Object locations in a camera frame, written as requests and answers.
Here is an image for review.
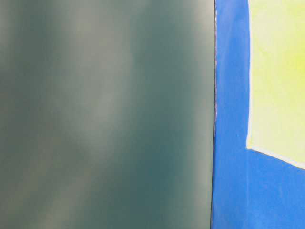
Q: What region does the green towel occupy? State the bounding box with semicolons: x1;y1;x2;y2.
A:
246;0;305;168

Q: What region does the dark green backdrop panel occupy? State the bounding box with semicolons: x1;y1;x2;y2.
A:
0;0;214;229

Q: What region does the blue table cloth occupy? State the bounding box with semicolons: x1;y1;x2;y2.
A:
211;0;305;229

